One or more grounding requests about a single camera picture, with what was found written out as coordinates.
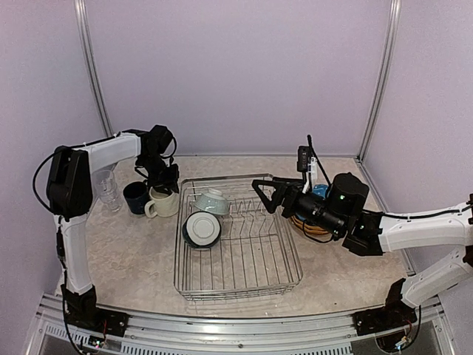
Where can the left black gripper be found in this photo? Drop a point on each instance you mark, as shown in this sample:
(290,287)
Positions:
(170,183)

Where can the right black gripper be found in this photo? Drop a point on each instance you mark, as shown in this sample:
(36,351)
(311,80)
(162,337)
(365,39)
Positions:
(293,189)

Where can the white ceramic mug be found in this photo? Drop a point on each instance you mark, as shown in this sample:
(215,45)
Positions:
(161,204)

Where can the dark blue mug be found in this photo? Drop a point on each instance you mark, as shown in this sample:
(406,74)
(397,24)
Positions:
(136,195)

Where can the yellow polka dot plate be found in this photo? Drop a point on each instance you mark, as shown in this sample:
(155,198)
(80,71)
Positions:
(299,223)
(296,218)

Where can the blue polka dot plate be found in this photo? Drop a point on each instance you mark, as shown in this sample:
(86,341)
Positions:
(320,190)

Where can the light striped rice bowl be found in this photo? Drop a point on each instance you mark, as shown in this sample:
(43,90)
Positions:
(212,201)

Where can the clear glass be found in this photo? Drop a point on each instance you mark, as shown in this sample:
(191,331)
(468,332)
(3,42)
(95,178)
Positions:
(105,184)
(111,201)

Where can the dark blue white bowl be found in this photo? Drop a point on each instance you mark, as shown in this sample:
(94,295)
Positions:
(201,230)

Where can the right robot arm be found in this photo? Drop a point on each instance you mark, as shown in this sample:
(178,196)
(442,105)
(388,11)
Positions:
(341,213)

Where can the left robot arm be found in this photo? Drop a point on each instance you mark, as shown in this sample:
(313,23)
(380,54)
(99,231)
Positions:
(69,199)

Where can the bird pattern ceramic plate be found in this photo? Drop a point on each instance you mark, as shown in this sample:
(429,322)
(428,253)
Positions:
(315,231)

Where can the metal wire dish rack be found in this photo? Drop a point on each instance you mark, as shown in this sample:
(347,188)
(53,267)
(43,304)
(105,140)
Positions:
(254,255)

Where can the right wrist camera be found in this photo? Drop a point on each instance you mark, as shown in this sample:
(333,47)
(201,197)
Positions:
(307,164)

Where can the back wall aluminium rail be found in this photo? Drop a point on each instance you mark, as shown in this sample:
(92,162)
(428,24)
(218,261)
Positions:
(277,154)

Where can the aluminium front frame rail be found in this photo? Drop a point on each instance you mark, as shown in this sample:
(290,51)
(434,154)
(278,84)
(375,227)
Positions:
(154,333)

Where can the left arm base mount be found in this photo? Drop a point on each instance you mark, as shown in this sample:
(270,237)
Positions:
(101,320)

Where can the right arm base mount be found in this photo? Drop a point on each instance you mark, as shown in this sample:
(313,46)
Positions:
(375,320)

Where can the left corner aluminium post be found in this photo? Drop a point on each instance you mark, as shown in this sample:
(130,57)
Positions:
(91,69)

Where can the corner aluminium post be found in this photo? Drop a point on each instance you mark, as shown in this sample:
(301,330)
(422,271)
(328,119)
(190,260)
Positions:
(382,79)
(91,69)

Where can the right corner aluminium post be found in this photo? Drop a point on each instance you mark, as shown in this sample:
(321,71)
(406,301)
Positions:
(382,79)

